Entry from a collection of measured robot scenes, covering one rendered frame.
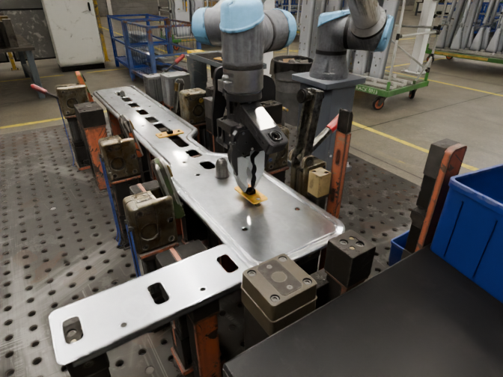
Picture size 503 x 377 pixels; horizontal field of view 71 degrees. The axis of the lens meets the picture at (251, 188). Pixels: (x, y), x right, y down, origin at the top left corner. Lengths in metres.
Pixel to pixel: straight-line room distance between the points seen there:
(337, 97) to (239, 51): 0.81
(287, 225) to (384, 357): 0.31
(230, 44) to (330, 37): 0.78
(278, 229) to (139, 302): 0.28
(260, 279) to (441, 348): 0.23
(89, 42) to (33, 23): 1.19
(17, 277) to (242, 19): 0.92
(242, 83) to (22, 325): 0.77
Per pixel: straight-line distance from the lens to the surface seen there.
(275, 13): 0.74
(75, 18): 7.82
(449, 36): 8.93
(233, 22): 0.64
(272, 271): 0.50
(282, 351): 0.46
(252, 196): 0.75
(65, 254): 1.23
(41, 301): 1.09
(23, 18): 8.57
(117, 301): 0.58
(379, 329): 0.50
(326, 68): 1.41
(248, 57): 0.65
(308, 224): 0.69
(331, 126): 0.84
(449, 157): 0.59
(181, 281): 0.58
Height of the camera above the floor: 1.40
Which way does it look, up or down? 30 degrees down
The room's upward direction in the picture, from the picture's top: straight up
